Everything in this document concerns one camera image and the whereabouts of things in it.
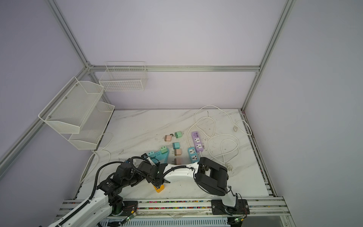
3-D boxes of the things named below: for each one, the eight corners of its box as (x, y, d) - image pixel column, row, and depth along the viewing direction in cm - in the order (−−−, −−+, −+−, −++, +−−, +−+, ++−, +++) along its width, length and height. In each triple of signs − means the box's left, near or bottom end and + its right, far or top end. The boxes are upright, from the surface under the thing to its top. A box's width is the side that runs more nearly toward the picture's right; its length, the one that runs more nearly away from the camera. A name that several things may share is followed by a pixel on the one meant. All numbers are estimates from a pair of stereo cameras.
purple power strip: (196, 152, 96) (196, 150, 95) (190, 133, 106) (190, 132, 105) (203, 150, 97) (203, 149, 95) (197, 132, 107) (197, 130, 105)
